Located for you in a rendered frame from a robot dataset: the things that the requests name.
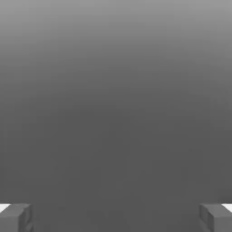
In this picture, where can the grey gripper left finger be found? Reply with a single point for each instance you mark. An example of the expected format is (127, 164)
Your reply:
(12, 218)

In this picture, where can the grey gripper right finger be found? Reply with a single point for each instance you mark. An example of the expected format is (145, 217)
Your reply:
(217, 218)

